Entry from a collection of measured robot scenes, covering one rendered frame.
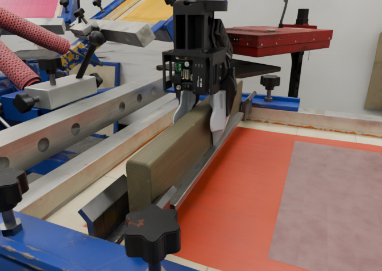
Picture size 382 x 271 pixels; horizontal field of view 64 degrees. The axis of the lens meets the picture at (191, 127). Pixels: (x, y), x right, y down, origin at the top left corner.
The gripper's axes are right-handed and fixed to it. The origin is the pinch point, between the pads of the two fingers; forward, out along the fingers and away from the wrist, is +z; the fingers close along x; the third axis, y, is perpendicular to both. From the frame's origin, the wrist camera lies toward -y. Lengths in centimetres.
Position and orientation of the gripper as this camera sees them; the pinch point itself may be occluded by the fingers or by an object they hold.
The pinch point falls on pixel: (204, 133)
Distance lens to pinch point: 50.1
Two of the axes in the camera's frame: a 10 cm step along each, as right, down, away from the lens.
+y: -3.8, 3.3, -8.6
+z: 0.0, 9.3, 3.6
